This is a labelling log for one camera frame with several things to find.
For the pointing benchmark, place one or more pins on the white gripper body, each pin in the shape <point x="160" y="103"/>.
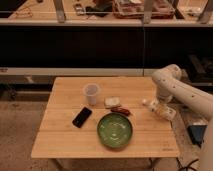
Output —
<point x="163" y="96"/>

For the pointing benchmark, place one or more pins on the white plastic bottle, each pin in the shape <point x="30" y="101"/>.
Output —
<point x="160" y="109"/>

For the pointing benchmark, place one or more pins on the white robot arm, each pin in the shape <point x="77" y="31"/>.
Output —
<point x="167" y="81"/>

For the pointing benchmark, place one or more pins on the red chili pepper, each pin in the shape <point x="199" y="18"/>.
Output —
<point x="120" y="110"/>

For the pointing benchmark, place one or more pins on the black pedal box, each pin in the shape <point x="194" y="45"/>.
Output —
<point x="196" y="133"/>

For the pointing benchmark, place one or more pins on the green round plate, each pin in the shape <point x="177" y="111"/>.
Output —
<point x="114" y="130"/>

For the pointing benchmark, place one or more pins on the translucent plastic cup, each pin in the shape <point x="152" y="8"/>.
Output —
<point x="90" y="92"/>

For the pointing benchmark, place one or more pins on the wooden table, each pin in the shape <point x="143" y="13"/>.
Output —
<point x="57" y="137"/>

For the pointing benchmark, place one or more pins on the black smartphone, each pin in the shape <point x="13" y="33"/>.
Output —
<point x="82" y="116"/>

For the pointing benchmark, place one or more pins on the brown tray on shelf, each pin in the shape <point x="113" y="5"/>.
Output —
<point x="134" y="9"/>

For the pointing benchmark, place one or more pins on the dark object on shelf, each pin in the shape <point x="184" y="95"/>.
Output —
<point x="99" y="10"/>

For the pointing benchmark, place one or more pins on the black remote on shelf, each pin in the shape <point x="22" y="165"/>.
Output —
<point x="79" y="9"/>

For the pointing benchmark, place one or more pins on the long workbench shelf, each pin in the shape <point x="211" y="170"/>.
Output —
<point x="61" y="13"/>

